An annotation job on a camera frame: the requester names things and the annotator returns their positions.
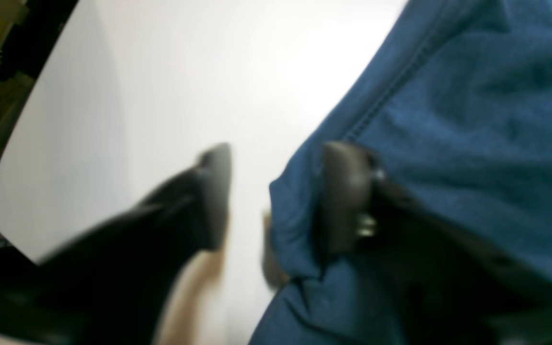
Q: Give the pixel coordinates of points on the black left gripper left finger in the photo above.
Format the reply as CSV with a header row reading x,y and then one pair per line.
x,y
109,286

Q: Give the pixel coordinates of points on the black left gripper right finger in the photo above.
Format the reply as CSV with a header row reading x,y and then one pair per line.
x,y
449,286

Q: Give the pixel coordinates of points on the dark blue t-shirt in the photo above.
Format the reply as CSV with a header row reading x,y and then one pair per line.
x,y
457,103

